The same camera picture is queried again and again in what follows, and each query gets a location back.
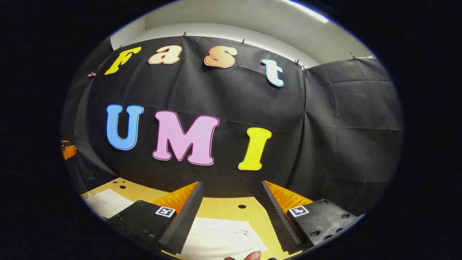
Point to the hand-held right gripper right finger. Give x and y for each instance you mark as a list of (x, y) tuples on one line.
[(278, 220)]

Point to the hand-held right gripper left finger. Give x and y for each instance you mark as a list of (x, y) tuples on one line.
[(187, 216)]

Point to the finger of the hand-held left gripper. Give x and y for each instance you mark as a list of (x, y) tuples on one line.
[(68, 151)]

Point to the white jeans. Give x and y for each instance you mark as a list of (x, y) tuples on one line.
[(223, 238)]

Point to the black backdrop cloth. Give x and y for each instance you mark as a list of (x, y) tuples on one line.
[(231, 97)]

